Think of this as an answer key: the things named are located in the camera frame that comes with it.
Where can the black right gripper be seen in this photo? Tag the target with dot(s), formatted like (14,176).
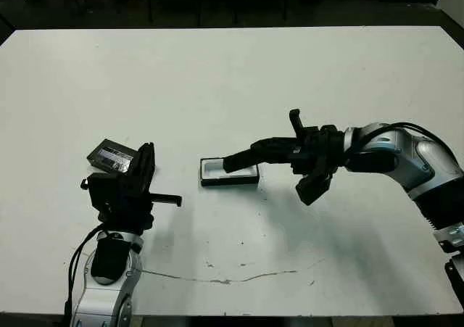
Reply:
(322,142)

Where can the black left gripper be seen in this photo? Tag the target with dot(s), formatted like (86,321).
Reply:
(123,203)

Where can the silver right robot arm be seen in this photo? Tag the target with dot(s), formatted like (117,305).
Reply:
(417,160)

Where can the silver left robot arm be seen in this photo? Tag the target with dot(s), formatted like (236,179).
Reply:
(105,298)

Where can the black box lid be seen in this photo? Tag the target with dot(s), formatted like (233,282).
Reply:
(108,156)

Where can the black box with white insert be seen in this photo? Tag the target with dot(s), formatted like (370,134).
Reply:
(214,167)

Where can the black metal chair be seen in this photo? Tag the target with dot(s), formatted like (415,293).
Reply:
(149,8)

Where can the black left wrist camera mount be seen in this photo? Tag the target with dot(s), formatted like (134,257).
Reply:
(101,189)

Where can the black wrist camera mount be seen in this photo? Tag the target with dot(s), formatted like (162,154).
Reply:
(311,191)
(101,189)

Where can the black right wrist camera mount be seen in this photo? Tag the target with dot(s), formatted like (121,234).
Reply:
(311,191)

